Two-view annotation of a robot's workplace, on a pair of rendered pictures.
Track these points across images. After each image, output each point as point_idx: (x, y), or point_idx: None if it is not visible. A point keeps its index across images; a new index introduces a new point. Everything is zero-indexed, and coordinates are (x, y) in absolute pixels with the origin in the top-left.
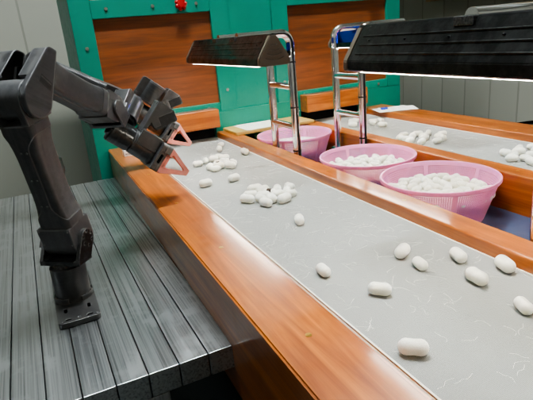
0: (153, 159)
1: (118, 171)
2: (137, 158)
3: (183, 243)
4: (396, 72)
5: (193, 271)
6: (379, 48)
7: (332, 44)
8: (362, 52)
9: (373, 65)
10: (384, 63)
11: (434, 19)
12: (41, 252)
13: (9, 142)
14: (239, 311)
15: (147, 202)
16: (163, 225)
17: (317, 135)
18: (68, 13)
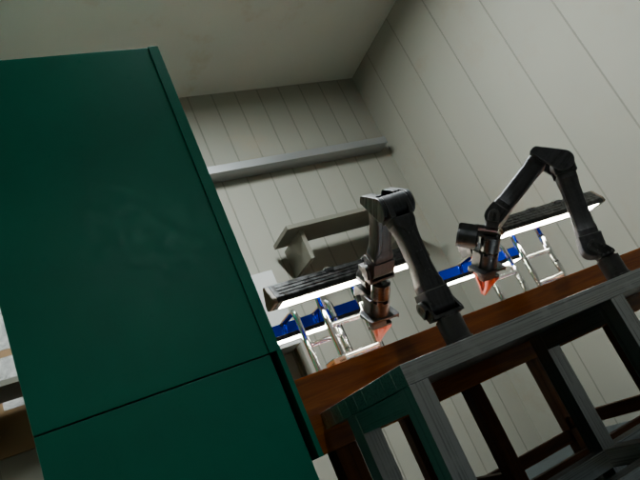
0: (498, 264)
1: (365, 370)
2: (495, 263)
3: (571, 275)
4: (527, 224)
5: (588, 283)
6: (511, 221)
7: (300, 321)
8: (506, 224)
9: (516, 225)
10: (521, 223)
11: (520, 211)
12: (608, 245)
13: (578, 178)
14: (628, 253)
15: (496, 310)
16: (538, 295)
17: None
18: (217, 210)
